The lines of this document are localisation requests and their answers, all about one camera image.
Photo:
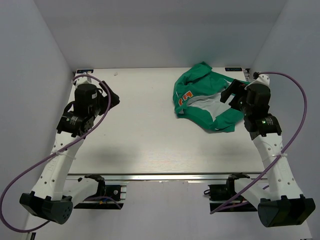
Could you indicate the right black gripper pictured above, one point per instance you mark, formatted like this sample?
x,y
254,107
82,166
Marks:
x,y
236,87

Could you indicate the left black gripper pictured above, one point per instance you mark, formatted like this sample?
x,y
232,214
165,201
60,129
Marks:
x,y
114,100

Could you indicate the green zip-up jacket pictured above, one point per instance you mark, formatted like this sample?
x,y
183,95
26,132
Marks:
x,y
196,97

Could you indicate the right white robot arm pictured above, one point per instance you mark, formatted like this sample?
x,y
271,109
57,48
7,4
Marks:
x,y
283,203

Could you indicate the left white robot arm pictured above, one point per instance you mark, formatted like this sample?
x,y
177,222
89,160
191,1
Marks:
x,y
48,199

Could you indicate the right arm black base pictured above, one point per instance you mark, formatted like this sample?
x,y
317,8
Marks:
x,y
220,193

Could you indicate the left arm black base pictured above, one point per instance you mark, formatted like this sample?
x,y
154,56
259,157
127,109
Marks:
x,y
106,197

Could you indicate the right blue corner label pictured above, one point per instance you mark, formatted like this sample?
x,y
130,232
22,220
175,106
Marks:
x,y
233,69

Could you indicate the blue corner label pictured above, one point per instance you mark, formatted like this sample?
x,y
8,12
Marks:
x,y
84,71
233,69

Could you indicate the left blue corner label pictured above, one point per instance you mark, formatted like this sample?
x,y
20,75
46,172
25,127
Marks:
x,y
84,71

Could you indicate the aluminium table right rail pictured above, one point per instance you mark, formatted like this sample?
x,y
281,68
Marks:
x,y
247,75

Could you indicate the aluminium table rail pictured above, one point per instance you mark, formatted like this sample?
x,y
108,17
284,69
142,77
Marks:
x,y
164,177
247,75

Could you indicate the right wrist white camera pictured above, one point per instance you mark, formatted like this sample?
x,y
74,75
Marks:
x,y
259,78

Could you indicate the wrist white camera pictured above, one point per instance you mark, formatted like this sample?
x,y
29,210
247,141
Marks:
x,y
81,80
259,78

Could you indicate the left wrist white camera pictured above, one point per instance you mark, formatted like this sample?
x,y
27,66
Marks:
x,y
81,80

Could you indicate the aluminium table front rail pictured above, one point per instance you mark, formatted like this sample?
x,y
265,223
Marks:
x,y
164,177

